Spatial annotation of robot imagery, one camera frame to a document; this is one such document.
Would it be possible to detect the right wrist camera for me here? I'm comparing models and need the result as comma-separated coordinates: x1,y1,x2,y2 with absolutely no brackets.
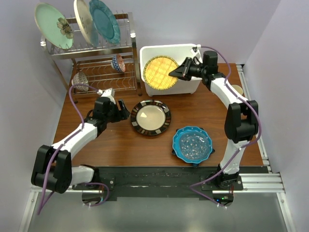
190,44,202,63

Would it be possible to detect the mint floral plate on rack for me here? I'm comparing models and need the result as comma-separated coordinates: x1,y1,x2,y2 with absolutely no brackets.
35,3,73,50

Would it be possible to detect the cream mug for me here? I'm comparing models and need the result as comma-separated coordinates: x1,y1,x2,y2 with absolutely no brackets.
232,85,243,95

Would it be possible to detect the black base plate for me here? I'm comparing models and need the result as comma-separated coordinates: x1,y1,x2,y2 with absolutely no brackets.
71,166,244,201

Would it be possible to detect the blue scalloped plate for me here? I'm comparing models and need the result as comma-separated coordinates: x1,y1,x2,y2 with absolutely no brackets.
172,126,215,168

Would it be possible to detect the white plastic bin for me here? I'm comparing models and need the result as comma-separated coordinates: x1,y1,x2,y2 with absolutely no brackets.
140,43,202,96

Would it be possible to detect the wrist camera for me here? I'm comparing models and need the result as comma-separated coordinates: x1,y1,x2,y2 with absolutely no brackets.
190,44,202,63
97,88,116,104

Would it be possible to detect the yellow woven pattern plate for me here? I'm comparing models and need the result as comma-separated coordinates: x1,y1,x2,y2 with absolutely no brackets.
143,56,179,90

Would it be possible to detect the teal plate on rack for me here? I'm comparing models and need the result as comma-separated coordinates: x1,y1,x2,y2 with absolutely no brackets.
89,0,120,44

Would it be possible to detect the grey patterned bowl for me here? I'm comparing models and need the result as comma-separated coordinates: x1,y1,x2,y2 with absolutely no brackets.
71,72,89,92

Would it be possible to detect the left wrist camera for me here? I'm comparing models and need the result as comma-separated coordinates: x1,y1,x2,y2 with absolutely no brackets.
97,88,116,104

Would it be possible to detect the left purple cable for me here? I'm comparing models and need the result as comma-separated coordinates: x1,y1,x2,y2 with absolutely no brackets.
37,84,111,215

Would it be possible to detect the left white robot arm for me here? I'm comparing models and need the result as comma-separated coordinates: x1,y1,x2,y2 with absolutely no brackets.
31,97,130,193

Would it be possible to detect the blue patterned bowl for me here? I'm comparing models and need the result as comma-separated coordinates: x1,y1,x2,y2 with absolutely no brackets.
111,54,126,73

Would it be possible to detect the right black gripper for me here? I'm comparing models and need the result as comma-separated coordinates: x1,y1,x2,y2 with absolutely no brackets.
169,57,206,81

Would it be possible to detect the cream plate on rack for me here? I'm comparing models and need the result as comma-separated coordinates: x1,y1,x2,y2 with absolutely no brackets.
73,0,94,45

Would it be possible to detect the metal dish rack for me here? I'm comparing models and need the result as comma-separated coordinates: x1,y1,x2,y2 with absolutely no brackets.
40,12,142,96

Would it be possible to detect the black striped plate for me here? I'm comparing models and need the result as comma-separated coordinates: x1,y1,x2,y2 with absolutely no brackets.
130,100,172,136

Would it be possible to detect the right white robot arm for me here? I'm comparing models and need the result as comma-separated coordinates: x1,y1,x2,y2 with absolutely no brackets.
169,50,260,190

